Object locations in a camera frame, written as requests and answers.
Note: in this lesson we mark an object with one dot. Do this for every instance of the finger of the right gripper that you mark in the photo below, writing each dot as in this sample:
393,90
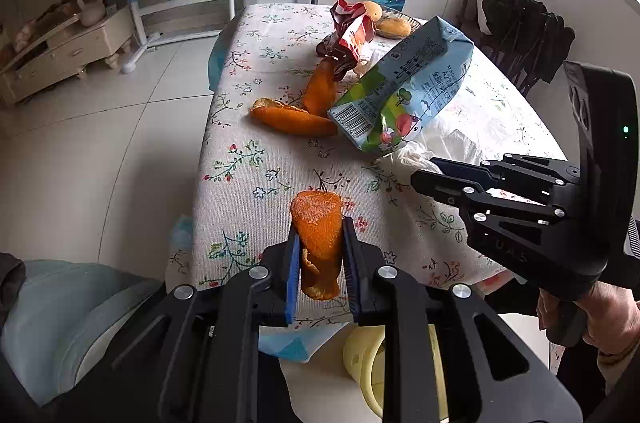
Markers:
514,171
471,198

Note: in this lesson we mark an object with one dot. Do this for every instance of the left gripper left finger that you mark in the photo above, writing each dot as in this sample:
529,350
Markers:
215,372

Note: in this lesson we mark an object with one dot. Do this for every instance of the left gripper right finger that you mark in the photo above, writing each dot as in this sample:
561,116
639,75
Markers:
449,338

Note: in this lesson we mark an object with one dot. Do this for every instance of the blue green milk carton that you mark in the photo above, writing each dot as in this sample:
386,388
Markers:
405,89

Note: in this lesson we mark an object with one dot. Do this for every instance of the orange peel piece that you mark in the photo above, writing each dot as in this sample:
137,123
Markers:
317,218

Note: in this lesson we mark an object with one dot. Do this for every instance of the red snack wrapper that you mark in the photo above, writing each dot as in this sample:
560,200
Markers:
353,28

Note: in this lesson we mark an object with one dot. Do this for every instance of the yellow trash bin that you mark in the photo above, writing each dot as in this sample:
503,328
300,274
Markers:
364,360

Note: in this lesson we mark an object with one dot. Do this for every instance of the person's right hand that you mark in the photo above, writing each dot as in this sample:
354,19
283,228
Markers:
612,318

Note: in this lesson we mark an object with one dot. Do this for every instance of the white tissue on table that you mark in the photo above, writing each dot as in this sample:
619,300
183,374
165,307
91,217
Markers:
403,161

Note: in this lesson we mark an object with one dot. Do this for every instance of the black folded chairs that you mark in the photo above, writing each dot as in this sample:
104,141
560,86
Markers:
527,42

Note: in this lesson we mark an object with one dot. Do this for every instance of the yellow fruit front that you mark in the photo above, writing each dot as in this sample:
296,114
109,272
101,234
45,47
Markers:
393,28

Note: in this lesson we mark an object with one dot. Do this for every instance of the yellow fruit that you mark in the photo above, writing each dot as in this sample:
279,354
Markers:
373,10
393,28

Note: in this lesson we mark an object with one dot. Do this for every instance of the floral tablecloth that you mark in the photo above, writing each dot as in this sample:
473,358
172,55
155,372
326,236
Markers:
249,174

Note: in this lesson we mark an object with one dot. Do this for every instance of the dark fruit plate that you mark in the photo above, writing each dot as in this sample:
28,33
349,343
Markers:
387,12

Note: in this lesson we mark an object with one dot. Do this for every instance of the yellow fruit back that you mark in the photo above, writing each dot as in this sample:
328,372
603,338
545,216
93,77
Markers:
373,10

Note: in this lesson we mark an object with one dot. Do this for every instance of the white tv cabinet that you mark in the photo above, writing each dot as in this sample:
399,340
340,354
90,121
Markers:
66,51

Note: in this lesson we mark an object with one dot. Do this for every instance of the white ceramic jug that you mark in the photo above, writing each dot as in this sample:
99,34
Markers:
91,11

